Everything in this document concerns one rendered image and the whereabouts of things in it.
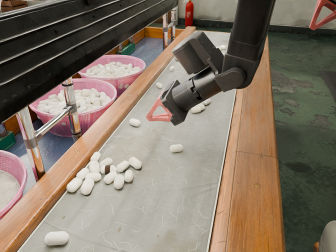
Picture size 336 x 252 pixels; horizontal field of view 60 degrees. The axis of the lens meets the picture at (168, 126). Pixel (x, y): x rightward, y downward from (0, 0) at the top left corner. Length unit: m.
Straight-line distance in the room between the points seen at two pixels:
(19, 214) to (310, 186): 1.61
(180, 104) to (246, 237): 0.29
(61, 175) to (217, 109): 0.50
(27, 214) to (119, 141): 0.29
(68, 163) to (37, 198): 0.11
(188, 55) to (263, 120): 0.36
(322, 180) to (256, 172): 1.35
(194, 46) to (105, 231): 0.37
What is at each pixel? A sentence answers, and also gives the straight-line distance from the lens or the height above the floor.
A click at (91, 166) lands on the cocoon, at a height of 0.76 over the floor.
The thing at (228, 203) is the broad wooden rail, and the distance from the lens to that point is 0.57.
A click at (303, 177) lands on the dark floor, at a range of 1.94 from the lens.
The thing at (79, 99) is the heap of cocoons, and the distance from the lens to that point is 1.00.
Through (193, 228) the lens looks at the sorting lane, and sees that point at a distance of 0.55.
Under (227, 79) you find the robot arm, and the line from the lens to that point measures 0.54.
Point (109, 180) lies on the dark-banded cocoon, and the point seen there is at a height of 0.75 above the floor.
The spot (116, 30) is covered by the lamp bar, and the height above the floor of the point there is 1.06.
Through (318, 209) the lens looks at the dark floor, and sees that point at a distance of 1.78.
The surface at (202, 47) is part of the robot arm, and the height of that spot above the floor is 1.01.
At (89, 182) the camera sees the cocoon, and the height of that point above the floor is 0.76.
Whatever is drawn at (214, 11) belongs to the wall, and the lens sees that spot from 5.38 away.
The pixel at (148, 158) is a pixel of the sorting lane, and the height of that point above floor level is 0.74.
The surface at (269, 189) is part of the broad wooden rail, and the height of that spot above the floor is 0.76.
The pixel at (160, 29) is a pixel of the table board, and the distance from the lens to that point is 1.92.
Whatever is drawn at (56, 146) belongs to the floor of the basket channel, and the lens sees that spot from 0.89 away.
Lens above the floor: 1.16
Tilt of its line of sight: 32 degrees down
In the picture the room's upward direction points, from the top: 1 degrees clockwise
